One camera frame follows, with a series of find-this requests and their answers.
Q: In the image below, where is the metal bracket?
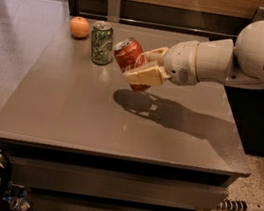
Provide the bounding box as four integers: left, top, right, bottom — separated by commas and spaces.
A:
250, 6, 264, 23
107, 0, 121, 23

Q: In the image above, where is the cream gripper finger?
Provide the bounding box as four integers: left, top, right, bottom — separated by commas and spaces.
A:
123, 61, 171, 86
143, 46, 169, 66

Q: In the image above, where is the crumpled plastic wrapper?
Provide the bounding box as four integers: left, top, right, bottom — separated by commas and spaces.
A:
3, 183, 31, 211

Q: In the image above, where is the white power strip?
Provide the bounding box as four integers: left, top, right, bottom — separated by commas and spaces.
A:
216, 199, 264, 211

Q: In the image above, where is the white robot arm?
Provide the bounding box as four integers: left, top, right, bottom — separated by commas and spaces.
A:
124, 21, 264, 89

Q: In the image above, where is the horizontal metal rail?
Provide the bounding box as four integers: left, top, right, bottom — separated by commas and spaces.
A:
75, 10, 238, 40

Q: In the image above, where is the red coke can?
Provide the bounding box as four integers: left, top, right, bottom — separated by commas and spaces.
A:
106, 34, 159, 94

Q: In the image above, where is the green soda can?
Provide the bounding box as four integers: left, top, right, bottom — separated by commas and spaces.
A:
91, 21, 114, 65

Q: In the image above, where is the left metal bracket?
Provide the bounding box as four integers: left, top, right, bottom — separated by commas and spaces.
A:
107, 0, 121, 23

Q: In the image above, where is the grey drawer cabinet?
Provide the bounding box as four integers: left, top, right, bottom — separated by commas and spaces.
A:
0, 1, 264, 211

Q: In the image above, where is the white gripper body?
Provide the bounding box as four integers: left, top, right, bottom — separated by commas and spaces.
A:
163, 40, 199, 86

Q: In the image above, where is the orange fruit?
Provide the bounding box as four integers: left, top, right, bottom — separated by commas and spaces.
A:
70, 16, 90, 39

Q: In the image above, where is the right metal bracket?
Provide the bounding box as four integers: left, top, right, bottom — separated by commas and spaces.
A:
250, 6, 264, 23

